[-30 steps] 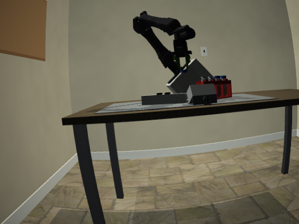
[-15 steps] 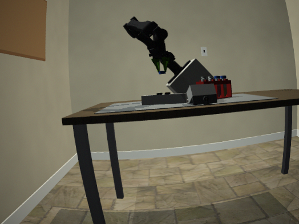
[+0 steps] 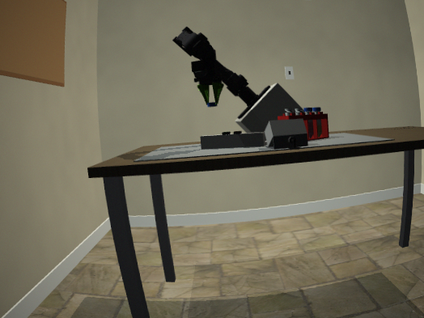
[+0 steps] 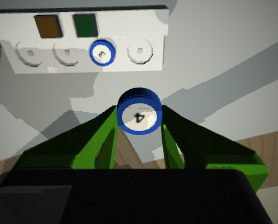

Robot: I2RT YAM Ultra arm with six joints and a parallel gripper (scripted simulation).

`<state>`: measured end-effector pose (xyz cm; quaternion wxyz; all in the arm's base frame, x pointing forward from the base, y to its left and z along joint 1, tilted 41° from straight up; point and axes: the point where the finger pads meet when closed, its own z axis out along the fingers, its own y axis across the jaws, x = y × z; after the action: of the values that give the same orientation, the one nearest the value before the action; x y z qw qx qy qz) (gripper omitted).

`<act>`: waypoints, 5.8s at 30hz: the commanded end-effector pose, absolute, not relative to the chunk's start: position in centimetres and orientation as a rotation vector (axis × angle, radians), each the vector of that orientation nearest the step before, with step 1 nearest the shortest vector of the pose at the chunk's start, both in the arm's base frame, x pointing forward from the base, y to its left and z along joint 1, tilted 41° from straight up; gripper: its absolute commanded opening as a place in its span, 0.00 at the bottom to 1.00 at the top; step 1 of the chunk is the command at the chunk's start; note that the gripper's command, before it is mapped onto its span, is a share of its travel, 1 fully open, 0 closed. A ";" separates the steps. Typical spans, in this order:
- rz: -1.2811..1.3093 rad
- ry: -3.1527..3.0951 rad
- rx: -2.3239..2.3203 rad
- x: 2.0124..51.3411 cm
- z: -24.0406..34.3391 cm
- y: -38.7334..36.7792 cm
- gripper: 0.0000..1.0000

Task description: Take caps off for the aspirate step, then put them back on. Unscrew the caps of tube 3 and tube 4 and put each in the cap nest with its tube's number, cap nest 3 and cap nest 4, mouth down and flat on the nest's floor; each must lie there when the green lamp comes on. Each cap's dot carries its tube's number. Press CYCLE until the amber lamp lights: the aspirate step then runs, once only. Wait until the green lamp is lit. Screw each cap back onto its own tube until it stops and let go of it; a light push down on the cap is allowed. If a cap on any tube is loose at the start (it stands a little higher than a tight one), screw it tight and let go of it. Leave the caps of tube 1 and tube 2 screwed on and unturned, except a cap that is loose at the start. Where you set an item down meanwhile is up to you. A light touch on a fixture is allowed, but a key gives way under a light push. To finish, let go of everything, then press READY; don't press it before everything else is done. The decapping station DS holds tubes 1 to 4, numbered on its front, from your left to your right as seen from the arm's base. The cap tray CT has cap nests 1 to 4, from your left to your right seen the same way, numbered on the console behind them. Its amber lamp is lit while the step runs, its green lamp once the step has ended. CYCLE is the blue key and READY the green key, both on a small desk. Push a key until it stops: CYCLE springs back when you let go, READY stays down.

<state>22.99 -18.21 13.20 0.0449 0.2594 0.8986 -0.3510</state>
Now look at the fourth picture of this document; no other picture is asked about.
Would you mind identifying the grey flat mat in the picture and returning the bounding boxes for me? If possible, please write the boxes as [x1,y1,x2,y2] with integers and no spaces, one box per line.
[0,0,278,161]

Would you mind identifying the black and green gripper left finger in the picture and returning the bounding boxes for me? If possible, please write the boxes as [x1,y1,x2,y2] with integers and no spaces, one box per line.
[10,105,118,171]

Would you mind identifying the blue screw cap with number 3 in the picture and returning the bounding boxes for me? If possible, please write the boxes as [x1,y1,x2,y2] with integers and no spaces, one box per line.
[89,39,116,66]

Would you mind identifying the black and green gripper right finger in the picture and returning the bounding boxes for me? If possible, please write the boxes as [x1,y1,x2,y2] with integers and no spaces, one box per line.
[161,105,269,193]

